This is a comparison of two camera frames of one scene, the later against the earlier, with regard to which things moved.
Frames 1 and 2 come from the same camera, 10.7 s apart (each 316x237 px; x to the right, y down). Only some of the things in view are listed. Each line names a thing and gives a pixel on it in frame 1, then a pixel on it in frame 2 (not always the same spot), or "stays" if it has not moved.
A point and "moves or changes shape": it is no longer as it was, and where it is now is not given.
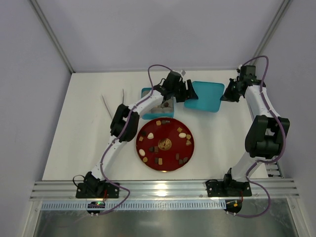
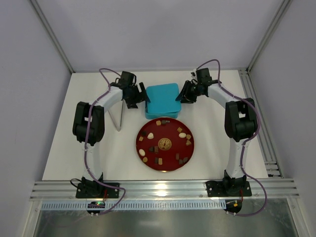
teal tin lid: [209, 94] moves or changes shape
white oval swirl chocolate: [141, 152] stays
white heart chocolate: [150, 136] stays
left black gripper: [184, 89] -> [137, 94]
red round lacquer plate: [165, 144] stays
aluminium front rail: [65, 190] stays
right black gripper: [233, 90] -> [188, 92]
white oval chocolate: [182, 135] stays
